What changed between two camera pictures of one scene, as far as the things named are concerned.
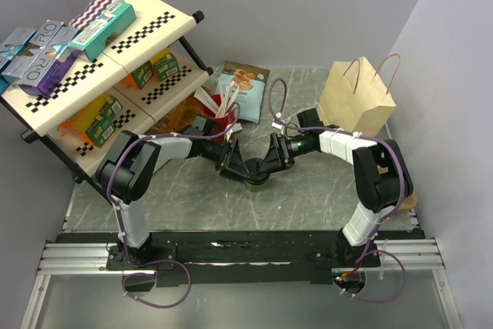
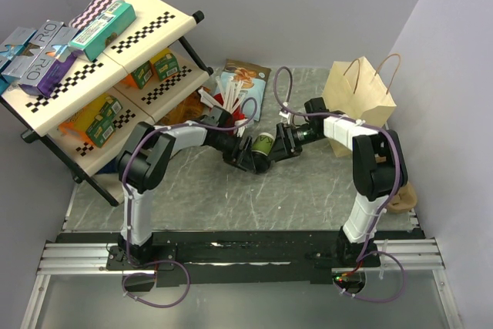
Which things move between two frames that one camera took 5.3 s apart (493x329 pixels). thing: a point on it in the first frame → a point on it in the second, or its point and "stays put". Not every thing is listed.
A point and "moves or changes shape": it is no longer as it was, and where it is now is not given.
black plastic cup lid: (256, 169) moves or changes shape
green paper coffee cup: (255, 187) → (263, 143)
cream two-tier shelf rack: (123, 90) stays put
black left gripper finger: (235, 166) → (243, 157)
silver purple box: (42, 62) stays put
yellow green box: (165, 65) stays put
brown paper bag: (356, 97) stays put
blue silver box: (15, 56) stays put
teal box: (114, 18) stays put
